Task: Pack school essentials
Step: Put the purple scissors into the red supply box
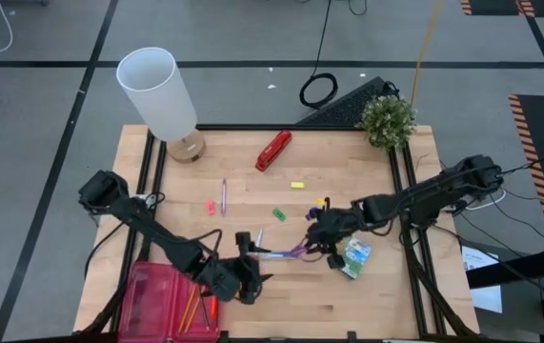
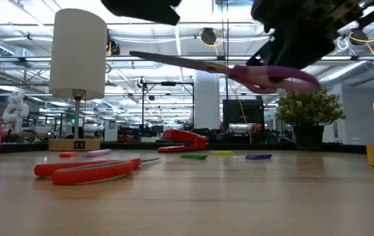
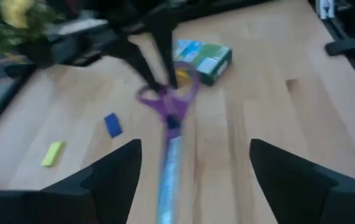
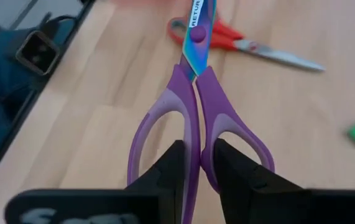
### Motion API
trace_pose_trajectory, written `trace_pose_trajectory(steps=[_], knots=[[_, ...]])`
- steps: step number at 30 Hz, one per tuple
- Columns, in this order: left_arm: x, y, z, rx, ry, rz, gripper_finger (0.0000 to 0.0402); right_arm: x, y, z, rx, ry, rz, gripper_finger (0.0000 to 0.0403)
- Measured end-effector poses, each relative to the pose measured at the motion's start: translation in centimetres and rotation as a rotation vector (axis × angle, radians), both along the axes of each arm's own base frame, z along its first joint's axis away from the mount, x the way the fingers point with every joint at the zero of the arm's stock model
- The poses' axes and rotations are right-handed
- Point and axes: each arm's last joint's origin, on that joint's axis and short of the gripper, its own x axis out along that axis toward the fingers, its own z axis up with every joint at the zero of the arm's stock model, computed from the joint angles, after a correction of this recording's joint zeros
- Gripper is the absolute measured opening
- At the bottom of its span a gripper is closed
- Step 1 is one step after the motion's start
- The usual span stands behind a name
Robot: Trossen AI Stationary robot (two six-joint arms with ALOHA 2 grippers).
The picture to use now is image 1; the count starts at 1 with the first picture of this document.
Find black keyboard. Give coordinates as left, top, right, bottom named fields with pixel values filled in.
left=294, top=75, right=399, bottom=128

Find white shade wooden base lamp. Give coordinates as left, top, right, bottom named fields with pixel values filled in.
left=115, top=46, right=208, bottom=165

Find green yellow crayon box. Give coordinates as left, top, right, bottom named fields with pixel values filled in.
left=337, top=235, right=373, bottom=281

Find white cable loop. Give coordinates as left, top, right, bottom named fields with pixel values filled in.
left=463, top=187, right=507, bottom=212

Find white paper sheet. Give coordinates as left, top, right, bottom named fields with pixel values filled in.
left=461, top=244, right=504, bottom=314

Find pink plastic pencil case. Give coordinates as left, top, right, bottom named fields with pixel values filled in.
left=117, top=260, right=221, bottom=343

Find black coiled floor cable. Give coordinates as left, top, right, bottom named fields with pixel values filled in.
left=298, top=0, right=340, bottom=111

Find yellow hanging cable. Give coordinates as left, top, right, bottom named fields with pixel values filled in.
left=409, top=0, right=445, bottom=109

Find black aluminium table frame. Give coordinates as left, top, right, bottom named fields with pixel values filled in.
left=80, top=124, right=480, bottom=343

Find purple handled scissors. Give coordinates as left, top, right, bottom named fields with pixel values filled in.
left=254, top=227, right=324, bottom=264

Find orange pencil with eraser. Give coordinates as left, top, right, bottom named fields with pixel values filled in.
left=177, top=284, right=198, bottom=334
left=183, top=293, right=203, bottom=334

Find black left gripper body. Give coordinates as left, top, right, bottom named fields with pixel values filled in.
left=209, top=256, right=261, bottom=306

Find black pencil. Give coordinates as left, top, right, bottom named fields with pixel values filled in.
left=197, top=285, right=212, bottom=332

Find red stapler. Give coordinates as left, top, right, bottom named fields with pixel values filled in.
left=254, top=129, right=293, bottom=173

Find potted green plant black pot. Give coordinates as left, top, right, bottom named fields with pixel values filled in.
left=355, top=93, right=418, bottom=151

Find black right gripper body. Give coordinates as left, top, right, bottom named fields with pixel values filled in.
left=332, top=209, right=366, bottom=252

